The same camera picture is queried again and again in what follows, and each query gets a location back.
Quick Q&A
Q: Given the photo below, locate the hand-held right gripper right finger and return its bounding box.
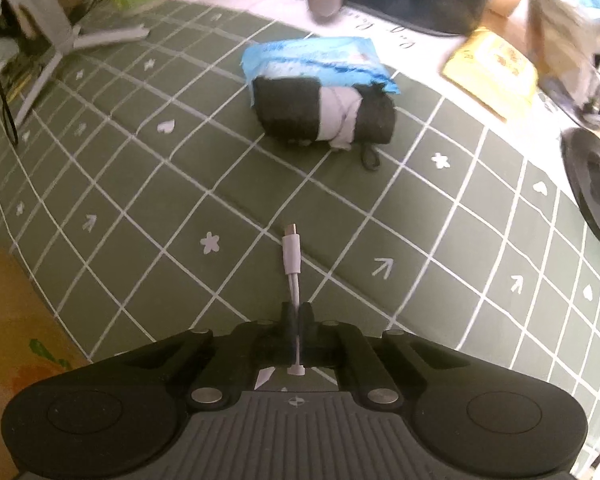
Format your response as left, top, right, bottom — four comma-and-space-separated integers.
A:
299, 301, 487, 408

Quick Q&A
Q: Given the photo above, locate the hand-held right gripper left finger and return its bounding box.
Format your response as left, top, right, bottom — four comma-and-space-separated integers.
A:
86, 301, 298, 407

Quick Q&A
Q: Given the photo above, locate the white adapter cable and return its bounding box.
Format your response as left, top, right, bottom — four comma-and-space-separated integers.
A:
281, 221, 309, 377

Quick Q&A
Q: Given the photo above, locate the green checked tablecloth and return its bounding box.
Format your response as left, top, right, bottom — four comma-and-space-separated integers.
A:
0, 0, 600, 480

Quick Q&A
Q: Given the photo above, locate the black rolled cloth white band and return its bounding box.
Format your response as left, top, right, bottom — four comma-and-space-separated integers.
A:
251, 75, 398, 172

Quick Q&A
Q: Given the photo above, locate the blue wipes packet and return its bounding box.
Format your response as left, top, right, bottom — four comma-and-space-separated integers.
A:
241, 35, 402, 107

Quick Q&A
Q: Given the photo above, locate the yellow wipes packet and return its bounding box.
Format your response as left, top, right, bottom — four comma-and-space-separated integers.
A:
440, 26, 539, 121

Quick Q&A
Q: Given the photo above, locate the black kettle base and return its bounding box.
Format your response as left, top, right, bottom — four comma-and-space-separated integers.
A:
559, 126, 600, 252

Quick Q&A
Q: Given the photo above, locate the glass bowl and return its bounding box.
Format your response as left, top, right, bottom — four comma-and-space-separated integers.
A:
529, 0, 600, 133

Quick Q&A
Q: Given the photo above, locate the white phone stand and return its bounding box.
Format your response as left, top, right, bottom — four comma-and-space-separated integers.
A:
0, 0, 152, 122

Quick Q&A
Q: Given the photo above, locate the teal white packet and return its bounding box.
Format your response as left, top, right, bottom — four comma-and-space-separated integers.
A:
534, 0, 600, 38

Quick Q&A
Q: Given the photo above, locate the black cable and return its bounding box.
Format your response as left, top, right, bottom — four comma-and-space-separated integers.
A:
0, 0, 20, 147

